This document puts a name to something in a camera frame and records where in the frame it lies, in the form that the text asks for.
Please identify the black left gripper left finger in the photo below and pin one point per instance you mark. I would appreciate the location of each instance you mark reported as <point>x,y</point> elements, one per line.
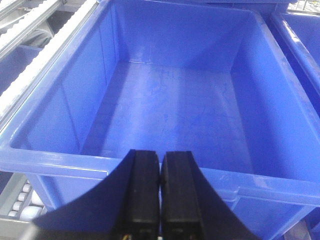
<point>124,206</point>

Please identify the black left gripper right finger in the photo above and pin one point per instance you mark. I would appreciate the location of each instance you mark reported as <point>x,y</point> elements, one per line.
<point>190,207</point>

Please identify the blue bin lower shelf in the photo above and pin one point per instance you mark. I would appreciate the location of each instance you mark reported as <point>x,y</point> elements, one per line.
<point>15,63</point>

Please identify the blue bin front left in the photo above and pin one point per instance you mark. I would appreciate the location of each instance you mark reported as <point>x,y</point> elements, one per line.
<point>169,76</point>

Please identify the white roller conveyor rail left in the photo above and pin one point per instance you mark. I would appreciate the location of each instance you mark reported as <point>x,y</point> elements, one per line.
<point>27,205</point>

